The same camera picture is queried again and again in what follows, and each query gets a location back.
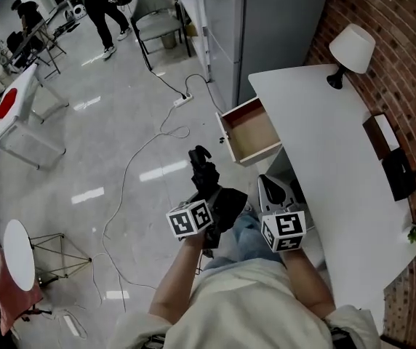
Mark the black box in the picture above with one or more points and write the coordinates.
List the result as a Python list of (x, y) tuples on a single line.
[(399, 175)]

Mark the white shade table lamp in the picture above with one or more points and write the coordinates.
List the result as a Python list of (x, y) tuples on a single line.
[(353, 47)]

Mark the pink cushioned chair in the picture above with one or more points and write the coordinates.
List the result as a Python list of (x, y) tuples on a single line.
[(11, 304)]

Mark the person's left forearm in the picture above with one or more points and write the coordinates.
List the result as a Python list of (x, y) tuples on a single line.
[(175, 278)]

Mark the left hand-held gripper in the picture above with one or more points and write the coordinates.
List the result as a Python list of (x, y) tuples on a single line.
[(190, 218)]

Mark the red round disc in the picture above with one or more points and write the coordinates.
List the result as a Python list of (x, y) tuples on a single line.
[(7, 102)]

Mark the white shelf unit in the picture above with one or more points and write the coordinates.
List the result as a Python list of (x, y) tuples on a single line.
[(195, 16)]

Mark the grey armchair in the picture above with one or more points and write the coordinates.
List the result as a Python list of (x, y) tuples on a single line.
[(155, 16)]

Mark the white desk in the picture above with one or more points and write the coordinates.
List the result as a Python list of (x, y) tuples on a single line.
[(320, 140)]

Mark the person's blue jeans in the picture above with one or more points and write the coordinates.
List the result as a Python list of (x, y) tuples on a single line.
[(248, 235)]

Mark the person's right forearm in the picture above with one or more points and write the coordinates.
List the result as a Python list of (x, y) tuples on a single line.
[(308, 282)]

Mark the white power strip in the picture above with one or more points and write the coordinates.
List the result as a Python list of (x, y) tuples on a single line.
[(71, 325), (183, 100)]

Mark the round white side table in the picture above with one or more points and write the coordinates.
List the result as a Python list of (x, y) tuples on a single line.
[(19, 253)]

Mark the person's white shirt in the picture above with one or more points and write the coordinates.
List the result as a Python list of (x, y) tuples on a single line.
[(244, 311)]

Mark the black folding table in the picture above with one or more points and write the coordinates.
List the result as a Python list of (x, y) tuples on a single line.
[(37, 38)]

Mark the grey refrigerator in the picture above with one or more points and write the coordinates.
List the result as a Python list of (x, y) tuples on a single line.
[(277, 24)]

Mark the white drawer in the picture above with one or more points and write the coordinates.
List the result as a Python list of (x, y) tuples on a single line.
[(253, 133)]

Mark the brown box with white top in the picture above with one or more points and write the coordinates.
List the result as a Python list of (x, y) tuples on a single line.
[(377, 135)]

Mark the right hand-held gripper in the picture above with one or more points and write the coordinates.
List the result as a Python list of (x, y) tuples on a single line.
[(284, 227)]

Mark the small grey bin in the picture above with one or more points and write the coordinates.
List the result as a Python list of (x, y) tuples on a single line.
[(169, 41)]

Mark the white square table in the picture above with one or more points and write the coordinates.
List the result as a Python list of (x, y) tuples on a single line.
[(26, 96)]

